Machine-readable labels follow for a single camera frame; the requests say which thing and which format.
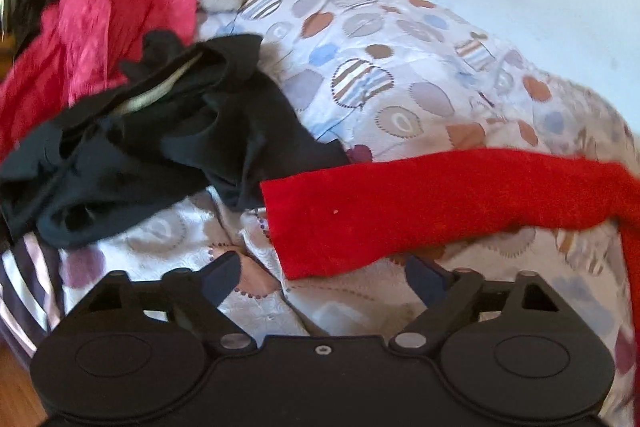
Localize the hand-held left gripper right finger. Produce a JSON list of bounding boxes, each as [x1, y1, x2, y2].
[[388, 255, 561, 355]]

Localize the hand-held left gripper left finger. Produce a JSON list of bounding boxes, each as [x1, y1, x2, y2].
[[86, 251, 259, 354]]

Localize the red knit garment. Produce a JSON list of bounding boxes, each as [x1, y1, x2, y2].
[[260, 148, 640, 323]]

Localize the black garment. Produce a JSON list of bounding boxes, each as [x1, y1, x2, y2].
[[0, 32, 351, 250]]

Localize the circle patterned bedspread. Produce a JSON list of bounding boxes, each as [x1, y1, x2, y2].
[[0, 0, 640, 408]]

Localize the pink garment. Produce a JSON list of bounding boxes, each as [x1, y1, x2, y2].
[[0, 0, 198, 155]]

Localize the dark cloth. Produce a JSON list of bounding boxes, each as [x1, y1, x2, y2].
[[14, 0, 67, 54]]

